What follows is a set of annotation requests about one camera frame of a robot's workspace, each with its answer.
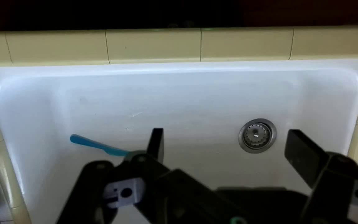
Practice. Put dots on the metal sink drain strainer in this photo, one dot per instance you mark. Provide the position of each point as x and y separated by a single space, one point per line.
257 135

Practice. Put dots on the blue plastic spoon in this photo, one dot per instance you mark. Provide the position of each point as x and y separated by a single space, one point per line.
98 145

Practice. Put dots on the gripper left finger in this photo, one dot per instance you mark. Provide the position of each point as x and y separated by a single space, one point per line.
154 174

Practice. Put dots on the white sink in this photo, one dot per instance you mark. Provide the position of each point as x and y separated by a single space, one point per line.
179 124

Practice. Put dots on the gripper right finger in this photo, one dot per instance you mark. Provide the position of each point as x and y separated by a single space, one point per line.
325 174

